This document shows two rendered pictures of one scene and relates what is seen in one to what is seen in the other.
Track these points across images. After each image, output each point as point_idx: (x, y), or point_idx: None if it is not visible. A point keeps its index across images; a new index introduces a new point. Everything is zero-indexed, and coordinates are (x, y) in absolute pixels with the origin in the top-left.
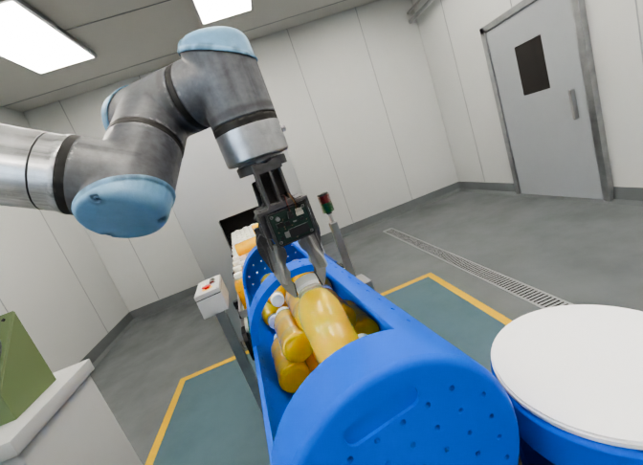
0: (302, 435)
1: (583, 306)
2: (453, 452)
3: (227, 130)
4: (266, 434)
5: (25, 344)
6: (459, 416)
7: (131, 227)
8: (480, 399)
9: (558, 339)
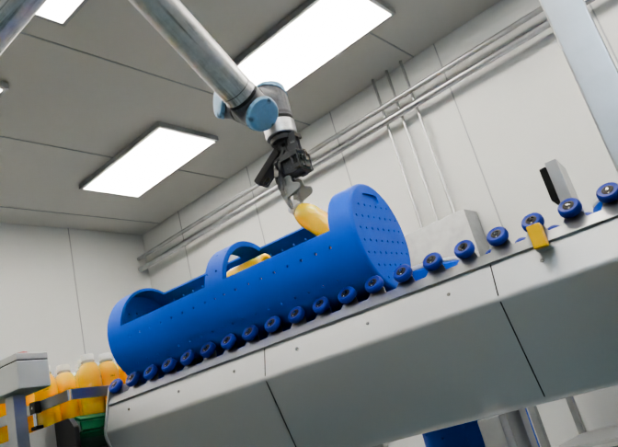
0: (349, 189)
1: None
2: (390, 233)
3: (281, 116)
4: (300, 244)
5: None
6: (390, 222)
7: (262, 120)
8: (394, 222)
9: None
